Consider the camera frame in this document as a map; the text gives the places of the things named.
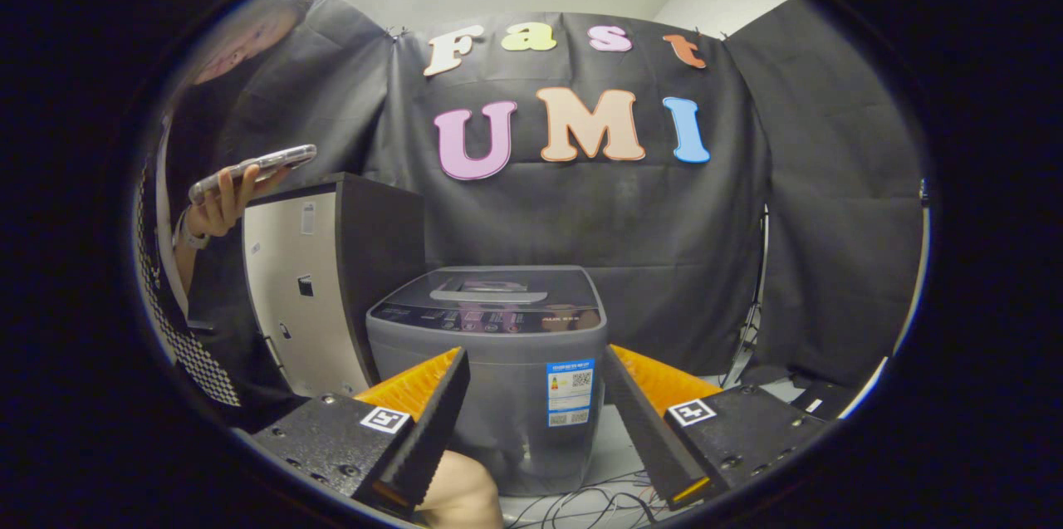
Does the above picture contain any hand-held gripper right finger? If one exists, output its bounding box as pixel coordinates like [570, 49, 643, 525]
[600, 344, 831, 507]

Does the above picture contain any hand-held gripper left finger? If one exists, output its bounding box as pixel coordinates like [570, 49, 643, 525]
[249, 346, 471, 518]

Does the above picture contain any grey washing machine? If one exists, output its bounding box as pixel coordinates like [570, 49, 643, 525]
[366, 265, 608, 497]

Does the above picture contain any dark washing machine lid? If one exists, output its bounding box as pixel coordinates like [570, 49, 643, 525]
[371, 266, 605, 336]

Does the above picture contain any person's leg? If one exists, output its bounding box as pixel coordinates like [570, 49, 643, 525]
[415, 450, 503, 529]

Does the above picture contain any black backdrop cloth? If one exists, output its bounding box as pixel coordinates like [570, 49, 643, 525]
[191, 0, 927, 389]

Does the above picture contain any dark cabinet with beige door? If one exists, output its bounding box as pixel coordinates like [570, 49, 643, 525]
[241, 172, 426, 397]

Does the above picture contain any black box with white label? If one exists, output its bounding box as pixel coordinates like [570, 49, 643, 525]
[789, 380, 860, 422]

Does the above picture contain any black and white checkered cloth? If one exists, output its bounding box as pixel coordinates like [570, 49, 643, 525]
[137, 172, 242, 407]

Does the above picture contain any smartphone in clear case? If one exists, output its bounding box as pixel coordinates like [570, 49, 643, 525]
[189, 144, 318, 206]

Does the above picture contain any bundle of floor cables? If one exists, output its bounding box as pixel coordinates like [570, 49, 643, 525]
[502, 471, 682, 529]

